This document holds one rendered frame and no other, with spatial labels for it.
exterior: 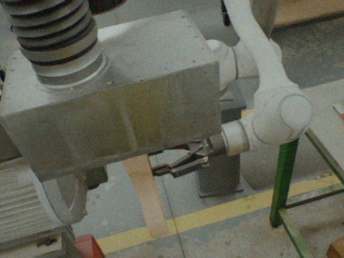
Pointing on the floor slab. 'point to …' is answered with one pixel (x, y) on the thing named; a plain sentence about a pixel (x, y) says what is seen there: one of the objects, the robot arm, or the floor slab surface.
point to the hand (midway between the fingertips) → (150, 161)
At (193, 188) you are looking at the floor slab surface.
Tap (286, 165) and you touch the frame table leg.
